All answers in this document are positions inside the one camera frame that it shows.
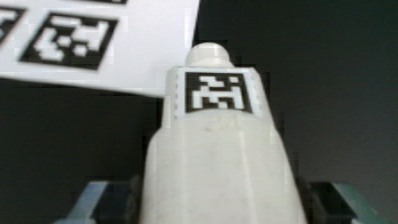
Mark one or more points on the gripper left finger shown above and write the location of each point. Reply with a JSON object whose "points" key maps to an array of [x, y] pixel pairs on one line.
{"points": [[106, 204]]}

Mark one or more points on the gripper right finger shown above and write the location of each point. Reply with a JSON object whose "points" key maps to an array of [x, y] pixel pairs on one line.
{"points": [[334, 204]]}

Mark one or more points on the white cylindrical table leg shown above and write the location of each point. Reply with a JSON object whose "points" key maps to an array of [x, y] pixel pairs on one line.
{"points": [[217, 177]]}

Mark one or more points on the white marker sheet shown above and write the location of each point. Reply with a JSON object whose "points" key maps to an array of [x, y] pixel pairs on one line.
{"points": [[96, 43]]}

